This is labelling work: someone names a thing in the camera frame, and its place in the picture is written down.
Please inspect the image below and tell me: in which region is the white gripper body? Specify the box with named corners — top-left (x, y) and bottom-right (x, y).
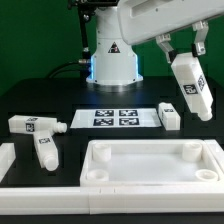
top-left (117, 0), bottom-right (224, 45)

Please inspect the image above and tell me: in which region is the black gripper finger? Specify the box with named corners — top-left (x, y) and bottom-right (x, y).
top-left (156, 34), bottom-right (176, 64)
top-left (192, 21), bottom-right (209, 57)

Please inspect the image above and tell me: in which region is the white desk top tray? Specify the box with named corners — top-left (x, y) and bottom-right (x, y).
top-left (80, 139), bottom-right (224, 187)

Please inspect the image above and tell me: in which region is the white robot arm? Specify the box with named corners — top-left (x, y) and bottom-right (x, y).
top-left (87, 0), bottom-right (224, 90)

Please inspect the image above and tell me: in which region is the white marker sheet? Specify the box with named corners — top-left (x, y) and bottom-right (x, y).
top-left (71, 108), bottom-right (161, 129)

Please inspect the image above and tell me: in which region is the black camera pole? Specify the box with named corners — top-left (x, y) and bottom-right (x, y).
top-left (67, 0), bottom-right (119, 59)

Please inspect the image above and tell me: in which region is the black cable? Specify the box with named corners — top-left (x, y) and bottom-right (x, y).
top-left (45, 59), bottom-right (88, 79)

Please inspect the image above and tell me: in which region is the white obstacle wall bar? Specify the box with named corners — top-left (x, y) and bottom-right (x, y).
top-left (0, 184), bottom-right (224, 215)

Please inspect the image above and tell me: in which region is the white left wall block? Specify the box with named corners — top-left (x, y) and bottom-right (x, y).
top-left (0, 143), bottom-right (16, 182)

